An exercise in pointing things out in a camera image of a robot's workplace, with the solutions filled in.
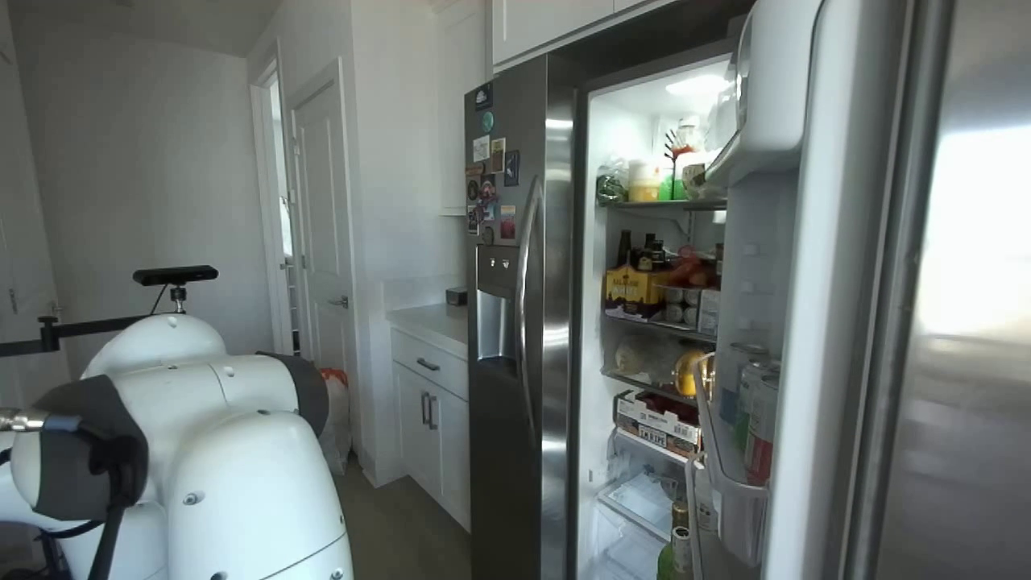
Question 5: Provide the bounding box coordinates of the open refrigerator door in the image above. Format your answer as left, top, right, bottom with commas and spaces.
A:
688, 0, 1031, 580

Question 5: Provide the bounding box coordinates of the white base cabinet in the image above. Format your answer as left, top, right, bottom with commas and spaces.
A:
359, 305, 472, 527

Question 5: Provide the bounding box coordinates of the cardboard box on shelf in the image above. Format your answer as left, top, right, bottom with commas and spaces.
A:
613, 389, 703, 458

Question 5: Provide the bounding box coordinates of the yellow box on shelf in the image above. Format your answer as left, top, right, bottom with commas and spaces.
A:
602, 266, 668, 312

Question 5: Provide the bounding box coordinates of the white interior door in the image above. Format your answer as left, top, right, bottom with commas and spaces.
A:
289, 63, 354, 372

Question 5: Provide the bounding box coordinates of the white upper cabinet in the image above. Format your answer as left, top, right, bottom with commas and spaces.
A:
490, 0, 675, 72

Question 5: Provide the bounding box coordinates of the stainless steel freezer door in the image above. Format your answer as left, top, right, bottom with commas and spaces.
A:
463, 55, 578, 580

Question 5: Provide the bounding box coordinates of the white plastic trash bag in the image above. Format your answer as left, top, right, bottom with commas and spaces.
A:
318, 368, 352, 475

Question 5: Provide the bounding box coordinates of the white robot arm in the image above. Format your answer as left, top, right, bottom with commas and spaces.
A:
0, 317, 354, 580

